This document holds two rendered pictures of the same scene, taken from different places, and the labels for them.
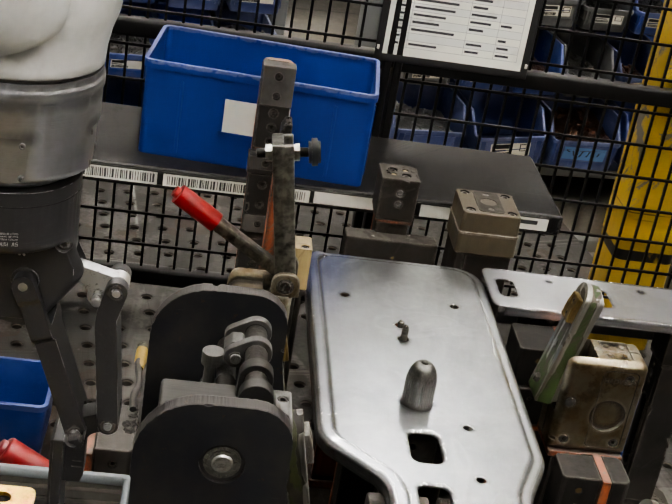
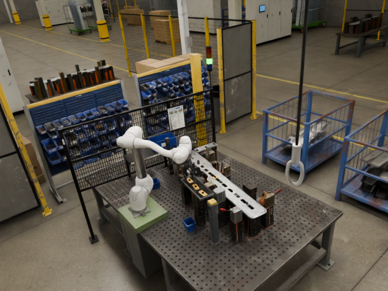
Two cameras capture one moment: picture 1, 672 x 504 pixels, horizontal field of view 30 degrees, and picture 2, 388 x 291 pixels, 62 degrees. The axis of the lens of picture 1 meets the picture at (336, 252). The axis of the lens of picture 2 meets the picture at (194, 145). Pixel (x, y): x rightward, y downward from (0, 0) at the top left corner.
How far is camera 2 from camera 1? 2.35 m
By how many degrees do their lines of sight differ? 17
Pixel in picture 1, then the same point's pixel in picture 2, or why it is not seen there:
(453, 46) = (177, 126)
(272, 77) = (167, 140)
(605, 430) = (213, 159)
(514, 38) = (183, 123)
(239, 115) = (163, 144)
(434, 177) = not seen: hidden behind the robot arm
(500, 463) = (208, 164)
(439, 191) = not seen: hidden behind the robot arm
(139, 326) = (155, 171)
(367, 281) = not seen: hidden behind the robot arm
